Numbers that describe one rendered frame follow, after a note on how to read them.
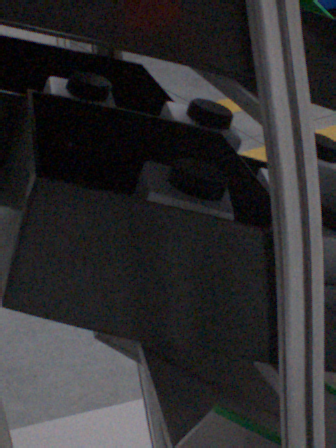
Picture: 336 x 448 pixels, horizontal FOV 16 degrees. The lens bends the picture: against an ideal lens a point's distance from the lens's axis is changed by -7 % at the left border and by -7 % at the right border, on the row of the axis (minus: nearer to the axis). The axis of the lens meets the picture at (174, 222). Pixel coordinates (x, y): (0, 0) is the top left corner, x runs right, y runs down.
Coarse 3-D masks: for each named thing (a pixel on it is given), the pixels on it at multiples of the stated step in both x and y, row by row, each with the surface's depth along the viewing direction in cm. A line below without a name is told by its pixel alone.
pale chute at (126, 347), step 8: (96, 336) 79; (104, 336) 79; (112, 336) 79; (112, 344) 79; (120, 344) 80; (128, 344) 80; (136, 344) 80; (120, 352) 80; (128, 352) 80; (136, 352) 80; (136, 360) 80; (328, 376) 100
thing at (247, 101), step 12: (204, 72) 64; (216, 84) 62; (228, 84) 60; (240, 84) 59; (228, 96) 61; (240, 96) 59; (252, 96) 58; (252, 108) 58; (264, 372) 67; (276, 372) 65; (276, 384) 65
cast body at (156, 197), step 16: (176, 160) 65; (192, 160) 66; (144, 176) 65; (160, 176) 65; (176, 176) 64; (192, 176) 64; (208, 176) 64; (224, 176) 65; (144, 192) 64; (160, 192) 63; (176, 192) 64; (192, 192) 64; (208, 192) 64; (224, 192) 65; (192, 208) 63; (208, 208) 63; (224, 208) 64
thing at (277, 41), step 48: (288, 0) 52; (96, 48) 85; (288, 48) 54; (288, 96) 55; (288, 144) 55; (288, 192) 56; (288, 240) 57; (288, 288) 58; (288, 336) 60; (144, 384) 98; (288, 384) 61; (0, 432) 56; (288, 432) 63
